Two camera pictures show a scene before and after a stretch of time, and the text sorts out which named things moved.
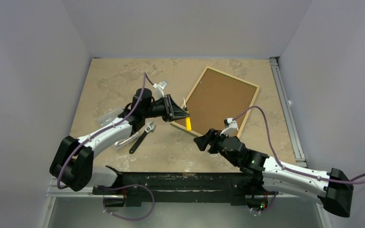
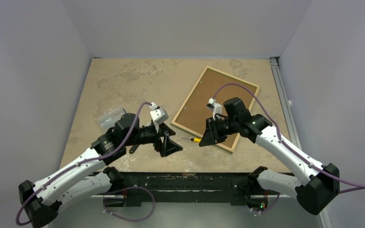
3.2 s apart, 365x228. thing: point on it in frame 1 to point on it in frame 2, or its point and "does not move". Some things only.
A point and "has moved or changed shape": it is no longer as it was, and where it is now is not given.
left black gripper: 172,111 to 167,146
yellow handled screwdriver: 187,119 has moved or changed shape
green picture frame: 216,96 does not move
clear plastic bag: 113,116 does not move
